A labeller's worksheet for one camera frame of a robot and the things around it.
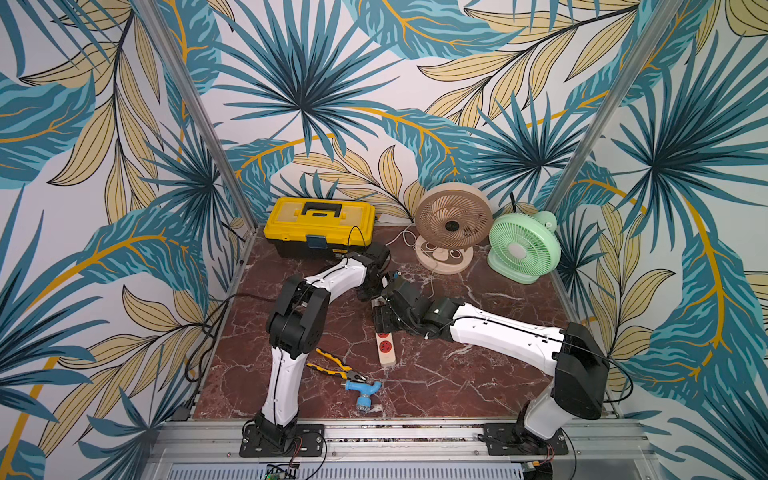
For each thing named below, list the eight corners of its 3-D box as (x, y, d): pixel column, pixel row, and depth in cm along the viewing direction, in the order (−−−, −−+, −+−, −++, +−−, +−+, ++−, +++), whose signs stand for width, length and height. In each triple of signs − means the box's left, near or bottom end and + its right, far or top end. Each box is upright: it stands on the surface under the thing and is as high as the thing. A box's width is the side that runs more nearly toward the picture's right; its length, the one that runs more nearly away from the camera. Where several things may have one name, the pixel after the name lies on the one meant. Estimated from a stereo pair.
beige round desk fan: (416, 273, 108) (426, 207, 83) (414, 250, 114) (423, 183, 89) (472, 273, 108) (499, 207, 83) (467, 251, 115) (491, 183, 90)
